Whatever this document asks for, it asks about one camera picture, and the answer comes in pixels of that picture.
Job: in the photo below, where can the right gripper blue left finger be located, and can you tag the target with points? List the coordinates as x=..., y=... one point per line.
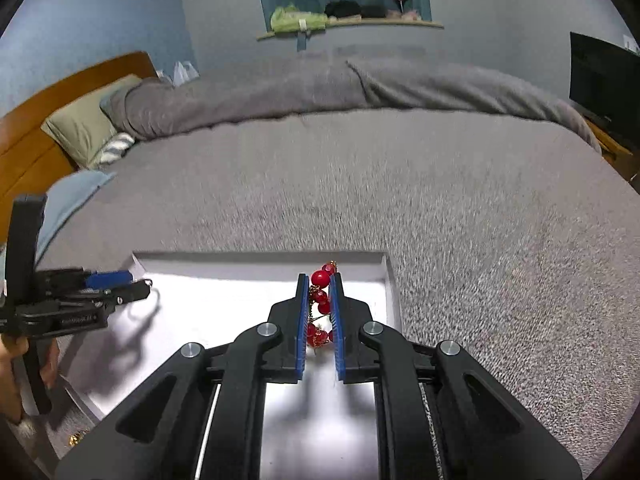
x=200, y=414

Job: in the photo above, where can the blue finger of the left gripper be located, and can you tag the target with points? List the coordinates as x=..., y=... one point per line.
x=108, y=280
x=123, y=294

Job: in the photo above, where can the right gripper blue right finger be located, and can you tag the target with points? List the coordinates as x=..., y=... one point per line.
x=439, y=413

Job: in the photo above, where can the person's left hand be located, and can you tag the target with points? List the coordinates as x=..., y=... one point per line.
x=13, y=376

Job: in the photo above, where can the light blue pillow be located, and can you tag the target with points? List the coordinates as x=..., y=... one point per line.
x=64, y=198

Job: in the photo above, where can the striped pillow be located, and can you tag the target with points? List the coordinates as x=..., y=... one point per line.
x=113, y=150

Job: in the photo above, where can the wooden headboard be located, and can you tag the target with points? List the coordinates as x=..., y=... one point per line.
x=31, y=162

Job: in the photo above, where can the olive green pillow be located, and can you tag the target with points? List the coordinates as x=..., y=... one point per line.
x=81, y=128

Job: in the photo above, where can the grey shallow cardboard tray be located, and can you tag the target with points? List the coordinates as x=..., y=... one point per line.
x=317, y=428

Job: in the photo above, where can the grey duvet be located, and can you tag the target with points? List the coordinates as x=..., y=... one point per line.
x=332, y=82

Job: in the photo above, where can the grey bed blanket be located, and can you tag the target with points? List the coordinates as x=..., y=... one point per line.
x=514, y=237

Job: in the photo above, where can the white plastic bag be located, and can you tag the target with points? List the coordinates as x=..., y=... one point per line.
x=183, y=72

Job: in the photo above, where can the wooden tv stand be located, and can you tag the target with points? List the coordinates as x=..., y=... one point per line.
x=625, y=162

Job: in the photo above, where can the green cloth on sill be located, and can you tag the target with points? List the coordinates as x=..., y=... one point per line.
x=285, y=19

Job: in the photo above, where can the black clothes on sill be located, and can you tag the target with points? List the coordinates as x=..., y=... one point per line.
x=349, y=8

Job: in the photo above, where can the black television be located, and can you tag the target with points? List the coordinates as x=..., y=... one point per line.
x=604, y=79

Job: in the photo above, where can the wooden window sill shelf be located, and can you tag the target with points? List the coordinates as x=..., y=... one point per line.
x=363, y=22

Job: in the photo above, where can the white wall sockets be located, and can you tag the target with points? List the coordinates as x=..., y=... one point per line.
x=630, y=44

